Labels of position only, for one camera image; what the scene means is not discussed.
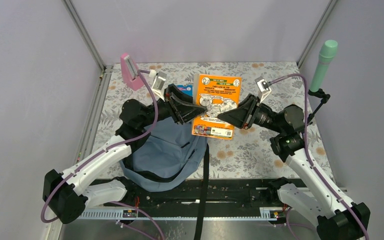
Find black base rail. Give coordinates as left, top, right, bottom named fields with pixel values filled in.
left=89, top=177, right=301, bottom=220

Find pink metronome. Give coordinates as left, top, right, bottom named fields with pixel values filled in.
left=120, top=53, right=144, bottom=91

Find orange book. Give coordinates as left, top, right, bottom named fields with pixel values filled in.
left=191, top=73, right=242, bottom=140

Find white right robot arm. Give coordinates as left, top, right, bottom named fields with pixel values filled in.
left=217, top=94, right=371, bottom=240

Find blue student backpack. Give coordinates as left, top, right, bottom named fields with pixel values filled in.
left=120, top=118, right=210, bottom=240

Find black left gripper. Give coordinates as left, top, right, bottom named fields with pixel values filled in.
left=140, top=84, right=209, bottom=128

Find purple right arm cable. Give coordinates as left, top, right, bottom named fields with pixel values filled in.
left=268, top=73, right=370, bottom=240

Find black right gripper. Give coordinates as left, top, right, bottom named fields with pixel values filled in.
left=218, top=93, right=285, bottom=134

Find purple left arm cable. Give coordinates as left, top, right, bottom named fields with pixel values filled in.
left=40, top=69, right=166, bottom=240

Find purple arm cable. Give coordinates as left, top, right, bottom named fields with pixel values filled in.
left=268, top=73, right=370, bottom=240
left=40, top=69, right=166, bottom=240

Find blue round package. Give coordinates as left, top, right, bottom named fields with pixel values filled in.
left=175, top=84, right=193, bottom=97

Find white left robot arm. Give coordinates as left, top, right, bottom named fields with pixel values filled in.
left=40, top=84, right=207, bottom=224

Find floral tablecloth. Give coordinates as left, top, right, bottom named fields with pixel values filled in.
left=87, top=61, right=335, bottom=180

